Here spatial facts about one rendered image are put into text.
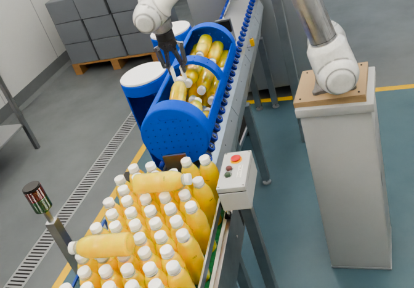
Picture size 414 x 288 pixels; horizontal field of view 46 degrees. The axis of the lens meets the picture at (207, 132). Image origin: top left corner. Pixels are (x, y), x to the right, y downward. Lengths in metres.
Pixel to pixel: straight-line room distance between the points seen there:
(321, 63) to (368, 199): 0.80
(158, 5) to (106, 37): 4.07
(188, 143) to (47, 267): 1.79
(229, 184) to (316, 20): 0.66
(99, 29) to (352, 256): 4.11
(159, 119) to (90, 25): 4.01
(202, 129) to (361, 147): 0.71
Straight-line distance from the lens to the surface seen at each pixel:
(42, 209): 1.78
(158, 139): 2.01
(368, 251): 2.65
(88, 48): 6.06
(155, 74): 2.75
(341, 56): 1.86
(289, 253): 2.87
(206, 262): 1.59
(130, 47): 5.78
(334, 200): 2.41
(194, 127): 1.94
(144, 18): 1.80
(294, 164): 3.46
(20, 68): 6.22
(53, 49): 6.72
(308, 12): 1.81
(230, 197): 1.65
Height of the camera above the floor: 2.09
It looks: 31 degrees down
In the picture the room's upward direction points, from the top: 19 degrees counter-clockwise
